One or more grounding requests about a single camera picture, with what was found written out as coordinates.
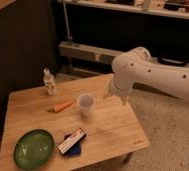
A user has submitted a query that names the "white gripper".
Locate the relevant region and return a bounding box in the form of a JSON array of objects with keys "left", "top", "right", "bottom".
[{"left": 103, "top": 80, "right": 133, "bottom": 105}]

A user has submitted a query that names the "blue cloth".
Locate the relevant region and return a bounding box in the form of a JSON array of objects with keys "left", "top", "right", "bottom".
[{"left": 66, "top": 142, "right": 81, "bottom": 157}]

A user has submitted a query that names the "orange carrot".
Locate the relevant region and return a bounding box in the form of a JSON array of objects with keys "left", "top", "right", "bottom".
[{"left": 48, "top": 100, "right": 74, "bottom": 113}]

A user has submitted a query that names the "small white bottle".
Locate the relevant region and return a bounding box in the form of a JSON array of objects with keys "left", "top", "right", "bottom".
[{"left": 43, "top": 68, "right": 57, "bottom": 95}]

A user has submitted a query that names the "clear plastic cup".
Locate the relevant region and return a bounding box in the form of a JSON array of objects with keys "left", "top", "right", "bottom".
[{"left": 77, "top": 94, "right": 94, "bottom": 116}]

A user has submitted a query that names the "wooden shelf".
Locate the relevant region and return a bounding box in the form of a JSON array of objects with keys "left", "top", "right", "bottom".
[{"left": 65, "top": 0, "right": 189, "bottom": 20}]

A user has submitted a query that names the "wooden table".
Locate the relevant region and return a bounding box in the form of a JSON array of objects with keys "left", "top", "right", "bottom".
[{"left": 0, "top": 74, "right": 149, "bottom": 171}]

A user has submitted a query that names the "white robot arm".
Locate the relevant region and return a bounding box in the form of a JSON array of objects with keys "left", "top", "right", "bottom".
[{"left": 107, "top": 47, "right": 189, "bottom": 104}]

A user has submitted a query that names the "white red box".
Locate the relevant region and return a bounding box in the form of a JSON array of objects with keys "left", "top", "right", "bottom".
[{"left": 57, "top": 128, "right": 86, "bottom": 155}]

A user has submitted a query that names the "green plate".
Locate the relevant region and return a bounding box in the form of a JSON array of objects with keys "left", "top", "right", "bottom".
[{"left": 13, "top": 129, "right": 55, "bottom": 171}]

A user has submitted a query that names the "metal pole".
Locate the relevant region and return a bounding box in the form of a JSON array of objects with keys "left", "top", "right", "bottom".
[{"left": 62, "top": 0, "right": 73, "bottom": 46}]

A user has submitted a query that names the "long grey case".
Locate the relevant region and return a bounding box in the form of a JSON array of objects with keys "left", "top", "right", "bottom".
[{"left": 59, "top": 41, "right": 189, "bottom": 72}]

